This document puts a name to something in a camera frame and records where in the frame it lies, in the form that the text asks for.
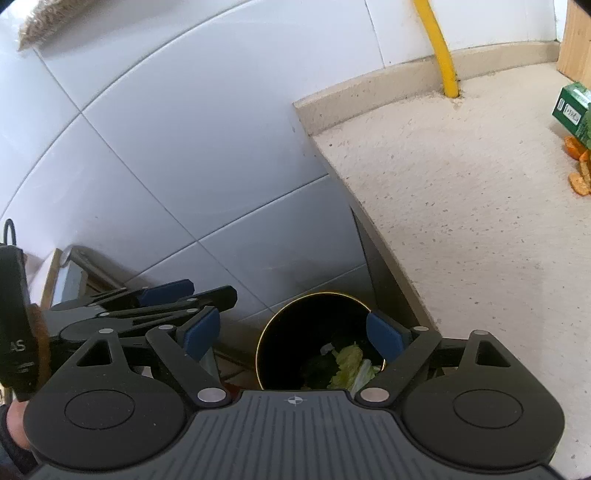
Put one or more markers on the green white milk carton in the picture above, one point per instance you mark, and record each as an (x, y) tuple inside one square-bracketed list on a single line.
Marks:
[(575, 108)]

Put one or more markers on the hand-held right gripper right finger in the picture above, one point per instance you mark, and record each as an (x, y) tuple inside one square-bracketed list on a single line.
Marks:
[(385, 337)]

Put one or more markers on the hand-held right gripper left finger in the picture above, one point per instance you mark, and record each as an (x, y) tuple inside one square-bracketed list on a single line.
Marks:
[(203, 332)]

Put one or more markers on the dark brown cabinet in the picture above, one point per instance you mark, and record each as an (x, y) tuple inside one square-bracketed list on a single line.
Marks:
[(383, 277)]

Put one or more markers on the light green cabbage leaf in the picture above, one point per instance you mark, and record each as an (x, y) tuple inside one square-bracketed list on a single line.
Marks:
[(348, 364)]

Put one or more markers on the person's left forearm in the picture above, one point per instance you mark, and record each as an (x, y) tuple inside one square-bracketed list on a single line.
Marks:
[(16, 424)]

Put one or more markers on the wooden knife block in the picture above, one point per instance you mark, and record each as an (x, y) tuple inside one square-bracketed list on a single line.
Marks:
[(577, 46)]

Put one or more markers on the black trash bin gold rim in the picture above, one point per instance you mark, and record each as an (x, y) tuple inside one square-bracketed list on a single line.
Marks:
[(295, 332)]

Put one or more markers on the yellow pipe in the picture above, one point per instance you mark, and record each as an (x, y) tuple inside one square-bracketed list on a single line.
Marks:
[(438, 55)]

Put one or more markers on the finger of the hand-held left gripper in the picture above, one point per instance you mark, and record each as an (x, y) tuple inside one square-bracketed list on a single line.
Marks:
[(166, 291), (221, 297)]

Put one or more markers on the clear bag of dried pasta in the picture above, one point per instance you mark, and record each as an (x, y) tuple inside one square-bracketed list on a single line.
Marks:
[(46, 23)]

